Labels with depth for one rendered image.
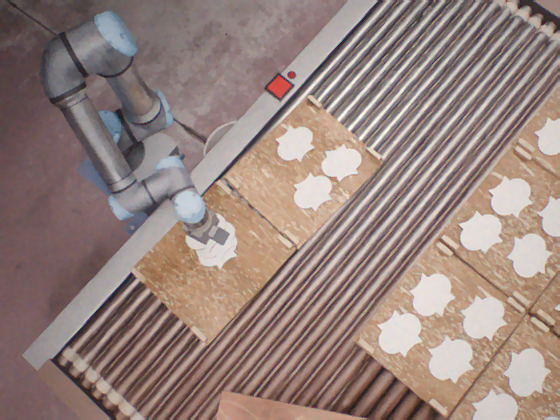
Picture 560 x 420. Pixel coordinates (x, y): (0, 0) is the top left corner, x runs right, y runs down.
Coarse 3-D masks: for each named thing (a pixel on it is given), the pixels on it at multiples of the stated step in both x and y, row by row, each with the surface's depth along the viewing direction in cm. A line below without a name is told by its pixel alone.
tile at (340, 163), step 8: (328, 152) 205; (336, 152) 205; (344, 152) 204; (352, 152) 204; (328, 160) 204; (336, 160) 204; (344, 160) 204; (352, 160) 204; (360, 160) 204; (328, 168) 203; (336, 168) 203; (344, 168) 203; (352, 168) 203; (328, 176) 203; (336, 176) 203; (344, 176) 202
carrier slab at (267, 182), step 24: (288, 120) 209; (312, 120) 209; (336, 120) 209; (264, 144) 207; (312, 144) 207; (336, 144) 206; (360, 144) 206; (240, 168) 206; (264, 168) 205; (288, 168) 205; (312, 168) 205; (360, 168) 204; (240, 192) 203; (264, 192) 203; (288, 192) 203; (336, 192) 202; (264, 216) 201; (288, 216) 201; (312, 216) 200
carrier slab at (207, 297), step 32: (224, 192) 204; (256, 224) 200; (160, 256) 199; (192, 256) 198; (256, 256) 198; (288, 256) 197; (160, 288) 196; (192, 288) 196; (224, 288) 195; (256, 288) 195; (192, 320) 193; (224, 320) 193
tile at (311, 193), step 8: (312, 176) 203; (320, 176) 203; (296, 184) 202; (304, 184) 202; (312, 184) 202; (320, 184) 202; (328, 184) 202; (296, 192) 202; (304, 192) 201; (312, 192) 201; (320, 192) 201; (328, 192) 201; (296, 200) 201; (304, 200) 201; (312, 200) 201; (320, 200) 201; (328, 200) 201; (304, 208) 200; (312, 208) 200
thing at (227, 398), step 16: (224, 400) 177; (240, 400) 177; (256, 400) 176; (272, 400) 176; (224, 416) 176; (240, 416) 175; (256, 416) 175; (272, 416) 175; (288, 416) 175; (304, 416) 175; (320, 416) 175; (336, 416) 175; (352, 416) 174
